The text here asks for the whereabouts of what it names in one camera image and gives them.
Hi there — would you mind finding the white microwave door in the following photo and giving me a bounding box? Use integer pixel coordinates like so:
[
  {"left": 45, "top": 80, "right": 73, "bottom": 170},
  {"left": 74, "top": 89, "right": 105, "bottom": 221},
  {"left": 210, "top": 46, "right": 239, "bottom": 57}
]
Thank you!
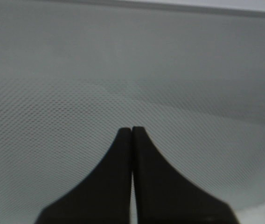
[{"left": 0, "top": 0, "right": 265, "bottom": 224}]

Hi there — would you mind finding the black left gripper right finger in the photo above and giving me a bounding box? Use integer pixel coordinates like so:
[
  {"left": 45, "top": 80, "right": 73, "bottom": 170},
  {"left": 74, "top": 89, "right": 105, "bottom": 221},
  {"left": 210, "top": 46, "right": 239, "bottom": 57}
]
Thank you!
[{"left": 132, "top": 126, "right": 239, "bottom": 224}]

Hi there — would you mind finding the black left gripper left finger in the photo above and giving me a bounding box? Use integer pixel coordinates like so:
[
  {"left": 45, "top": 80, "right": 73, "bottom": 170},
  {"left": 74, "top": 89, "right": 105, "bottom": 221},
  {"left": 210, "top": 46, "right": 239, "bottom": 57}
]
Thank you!
[{"left": 36, "top": 127, "right": 133, "bottom": 224}]

